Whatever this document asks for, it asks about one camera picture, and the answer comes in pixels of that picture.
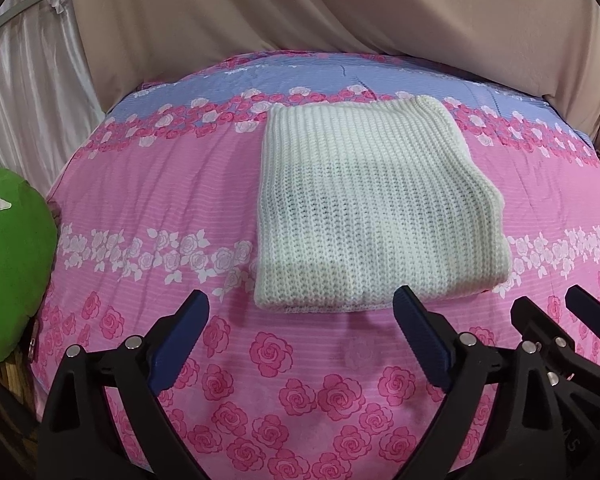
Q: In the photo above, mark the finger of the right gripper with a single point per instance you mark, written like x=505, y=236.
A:
x=575, y=381
x=585, y=307

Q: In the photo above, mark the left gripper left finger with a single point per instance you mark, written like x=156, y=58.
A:
x=78, y=438

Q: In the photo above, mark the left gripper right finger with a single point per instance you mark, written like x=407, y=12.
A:
x=523, y=435

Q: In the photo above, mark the white knit sweater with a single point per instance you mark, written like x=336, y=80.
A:
x=359, y=199

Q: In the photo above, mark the green cushion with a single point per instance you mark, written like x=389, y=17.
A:
x=28, y=240

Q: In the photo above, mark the white pleated curtain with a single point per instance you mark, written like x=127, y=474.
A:
x=48, y=106

